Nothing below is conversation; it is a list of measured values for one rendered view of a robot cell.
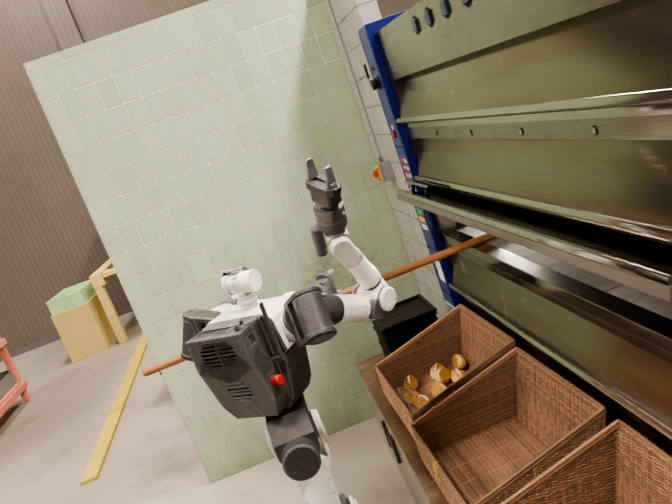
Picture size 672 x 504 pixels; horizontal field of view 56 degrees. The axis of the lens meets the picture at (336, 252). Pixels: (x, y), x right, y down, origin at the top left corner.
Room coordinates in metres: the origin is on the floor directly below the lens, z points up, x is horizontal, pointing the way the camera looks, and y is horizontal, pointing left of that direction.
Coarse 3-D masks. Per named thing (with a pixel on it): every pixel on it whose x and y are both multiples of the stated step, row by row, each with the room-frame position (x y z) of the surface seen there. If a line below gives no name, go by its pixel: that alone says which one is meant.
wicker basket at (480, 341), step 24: (456, 312) 2.72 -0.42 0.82; (432, 336) 2.71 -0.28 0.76; (456, 336) 2.72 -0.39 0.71; (480, 336) 2.50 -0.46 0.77; (504, 336) 2.26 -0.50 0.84; (384, 360) 2.68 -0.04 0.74; (408, 360) 2.69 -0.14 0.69; (432, 360) 2.70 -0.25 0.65; (480, 360) 2.50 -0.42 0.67; (384, 384) 2.57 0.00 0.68; (432, 384) 2.60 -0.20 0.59; (456, 384) 2.16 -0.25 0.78; (408, 408) 2.46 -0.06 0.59
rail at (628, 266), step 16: (400, 192) 2.69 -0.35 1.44; (448, 208) 2.07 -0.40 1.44; (496, 224) 1.68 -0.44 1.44; (512, 224) 1.60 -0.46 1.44; (544, 240) 1.40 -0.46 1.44; (560, 240) 1.34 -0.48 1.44; (592, 256) 1.20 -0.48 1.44; (608, 256) 1.15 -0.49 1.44; (640, 272) 1.05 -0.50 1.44; (656, 272) 1.01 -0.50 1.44
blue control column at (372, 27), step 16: (368, 32) 2.84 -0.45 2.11; (368, 48) 2.90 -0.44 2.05; (384, 80) 2.84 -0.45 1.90; (384, 96) 2.89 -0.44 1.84; (384, 112) 2.98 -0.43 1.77; (400, 128) 2.84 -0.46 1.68; (400, 144) 2.88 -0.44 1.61; (432, 224) 2.84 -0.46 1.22; (432, 240) 2.86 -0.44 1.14; (448, 272) 2.84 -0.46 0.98
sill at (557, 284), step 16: (448, 240) 2.71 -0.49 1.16; (464, 240) 2.54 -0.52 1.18; (480, 256) 2.34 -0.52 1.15; (496, 256) 2.20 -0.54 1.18; (512, 256) 2.14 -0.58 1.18; (512, 272) 2.06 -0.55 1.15; (528, 272) 1.93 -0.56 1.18; (544, 272) 1.88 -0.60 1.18; (544, 288) 1.83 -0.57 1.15; (560, 288) 1.72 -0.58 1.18; (576, 288) 1.68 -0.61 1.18; (592, 288) 1.64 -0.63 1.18; (576, 304) 1.65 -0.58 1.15; (592, 304) 1.55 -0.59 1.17; (608, 304) 1.51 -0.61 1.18; (624, 304) 1.48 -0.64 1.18; (608, 320) 1.49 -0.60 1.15; (624, 320) 1.42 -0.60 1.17; (640, 320) 1.37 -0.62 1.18; (656, 320) 1.35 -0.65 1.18; (640, 336) 1.36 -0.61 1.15; (656, 336) 1.30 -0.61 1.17
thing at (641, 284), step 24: (432, 192) 2.64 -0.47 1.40; (456, 192) 2.54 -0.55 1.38; (456, 216) 2.00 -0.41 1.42; (504, 216) 1.84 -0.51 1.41; (528, 216) 1.79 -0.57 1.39; (552, 216) 1.74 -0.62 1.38; (528, 240) 1.49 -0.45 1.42; (576, 240) 1.41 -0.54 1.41; (600, 240) 1.37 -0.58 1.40; (624, 240) 1.34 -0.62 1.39; (648, 240) 1.31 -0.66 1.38; (576, 264) 1.27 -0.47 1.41; (600, 264) 1.18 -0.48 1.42; (648, 264) 1.13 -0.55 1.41; (648, 288) 1.03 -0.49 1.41
